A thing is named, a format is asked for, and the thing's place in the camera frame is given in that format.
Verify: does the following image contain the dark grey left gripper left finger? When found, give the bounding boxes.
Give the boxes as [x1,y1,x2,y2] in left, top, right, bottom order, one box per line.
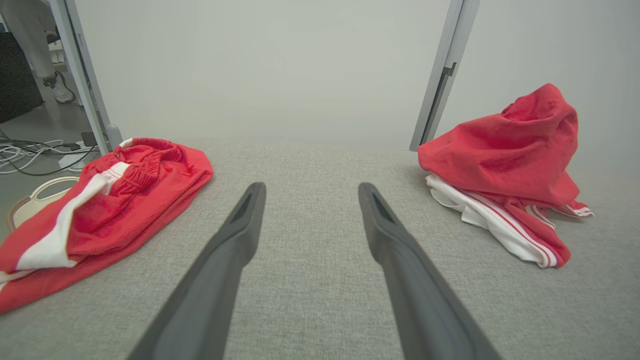
[127,182,267,360]

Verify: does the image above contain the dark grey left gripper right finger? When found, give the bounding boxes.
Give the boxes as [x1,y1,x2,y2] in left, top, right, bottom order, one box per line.
[358,182,503,360]

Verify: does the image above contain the red shorts with white stripe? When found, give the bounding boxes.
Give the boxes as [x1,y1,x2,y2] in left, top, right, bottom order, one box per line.
[0,137,214,315]

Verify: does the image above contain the red basketball jersey white trim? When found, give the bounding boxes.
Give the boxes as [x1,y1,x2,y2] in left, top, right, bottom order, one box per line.
[418,83,595,269]

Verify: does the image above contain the white power strip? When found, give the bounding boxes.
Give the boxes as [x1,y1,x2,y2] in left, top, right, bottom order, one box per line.
[58,140,96,173]

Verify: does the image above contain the cream perforated laundry basket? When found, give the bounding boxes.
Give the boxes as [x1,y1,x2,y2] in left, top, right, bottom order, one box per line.
[6,176,81,233]

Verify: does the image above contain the white sneaker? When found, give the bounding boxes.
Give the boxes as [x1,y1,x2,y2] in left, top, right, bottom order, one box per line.
[42,71,77,104]

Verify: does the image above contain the black box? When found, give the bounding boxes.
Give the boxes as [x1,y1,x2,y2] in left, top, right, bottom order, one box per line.
[0,31,44,124]

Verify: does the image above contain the person's leg in grey trousers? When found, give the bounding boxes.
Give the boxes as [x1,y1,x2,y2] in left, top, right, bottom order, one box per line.
[0,0,56,78]

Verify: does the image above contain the cables and power strip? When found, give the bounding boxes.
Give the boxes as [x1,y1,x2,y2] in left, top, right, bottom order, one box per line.
[0,127,101,177]

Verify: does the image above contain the white floor cables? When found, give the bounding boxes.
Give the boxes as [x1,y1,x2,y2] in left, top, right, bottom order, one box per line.
[0,139,66,175]

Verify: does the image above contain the grey partition post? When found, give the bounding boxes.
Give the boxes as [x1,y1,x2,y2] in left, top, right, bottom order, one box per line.
[409,0,481,152]

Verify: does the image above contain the grey partition frame leg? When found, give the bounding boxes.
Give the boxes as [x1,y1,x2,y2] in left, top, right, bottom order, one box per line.
[48,0,123,156]

